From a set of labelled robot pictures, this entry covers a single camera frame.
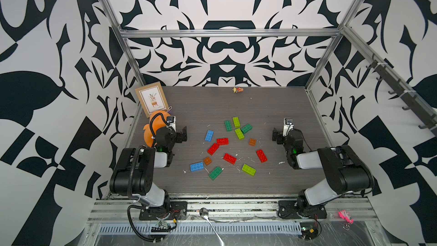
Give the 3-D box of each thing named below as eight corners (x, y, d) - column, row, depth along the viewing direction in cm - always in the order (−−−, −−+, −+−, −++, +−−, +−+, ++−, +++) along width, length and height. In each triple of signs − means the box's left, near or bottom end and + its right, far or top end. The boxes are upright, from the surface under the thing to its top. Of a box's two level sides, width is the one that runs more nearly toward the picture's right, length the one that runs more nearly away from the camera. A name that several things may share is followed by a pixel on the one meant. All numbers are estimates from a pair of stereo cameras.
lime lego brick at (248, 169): (240, 169, 87) (241, 168, 86) (242, 164, 89) (243, 163, 88) (254, 176, 85) (254, 175, 84) (256, 171, 87) (256, 169, 85)
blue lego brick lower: (190, 171, 87) (190, 170, 85) (190, 165, 89) (189, 163, 87) (204, 169, 88) (204, 167, 86) (203, 162, 90) (203, 161, 88)
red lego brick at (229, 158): (222, 158, 91) (222, 157, 89) (225, 154, 93) (225, 152, 91) (234, 165, 89) (234, 163, 87) (236, 160, 91) (237, 158, 89)
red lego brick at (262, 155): (261, 163, 90) (262, 161, 88) (256, 152, 94) (256, 150, 92) (267, 161, 90) (267, 159, 89) (261, 150, 94) (262, 148, 92)
